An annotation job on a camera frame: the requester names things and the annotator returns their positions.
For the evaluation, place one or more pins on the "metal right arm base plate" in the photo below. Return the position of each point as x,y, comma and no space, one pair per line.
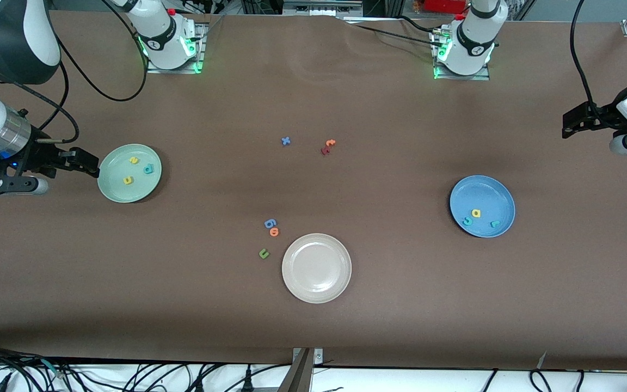
172,71

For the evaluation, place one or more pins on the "beige plate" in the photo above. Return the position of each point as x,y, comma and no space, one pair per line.
316,268

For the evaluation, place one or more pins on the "black equipment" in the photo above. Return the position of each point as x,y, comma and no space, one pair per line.
262,5

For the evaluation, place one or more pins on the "blue foam letter g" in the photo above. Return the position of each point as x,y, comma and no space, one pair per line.
268,225

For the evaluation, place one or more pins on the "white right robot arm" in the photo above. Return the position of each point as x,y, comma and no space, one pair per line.
14,32

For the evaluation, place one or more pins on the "blue plate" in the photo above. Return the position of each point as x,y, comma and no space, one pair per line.
482,193

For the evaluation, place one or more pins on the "green plate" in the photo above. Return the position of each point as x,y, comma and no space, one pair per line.
112,188

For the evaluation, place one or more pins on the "red box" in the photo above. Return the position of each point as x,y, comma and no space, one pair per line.
444,5

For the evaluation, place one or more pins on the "brown table cover mat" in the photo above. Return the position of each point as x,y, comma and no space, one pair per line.
313,326

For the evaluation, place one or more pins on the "grey device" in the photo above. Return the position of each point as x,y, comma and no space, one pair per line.
321,6

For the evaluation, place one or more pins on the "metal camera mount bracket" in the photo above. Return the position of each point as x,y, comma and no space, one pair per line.
300,375

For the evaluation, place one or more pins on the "white paper tag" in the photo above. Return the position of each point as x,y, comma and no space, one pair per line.
542,359

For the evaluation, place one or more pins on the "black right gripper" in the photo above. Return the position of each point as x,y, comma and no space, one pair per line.
40,154

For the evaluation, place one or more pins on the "black power plug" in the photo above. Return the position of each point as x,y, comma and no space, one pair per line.
247,381

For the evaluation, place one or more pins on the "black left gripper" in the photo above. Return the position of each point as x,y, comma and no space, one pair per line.
601,115

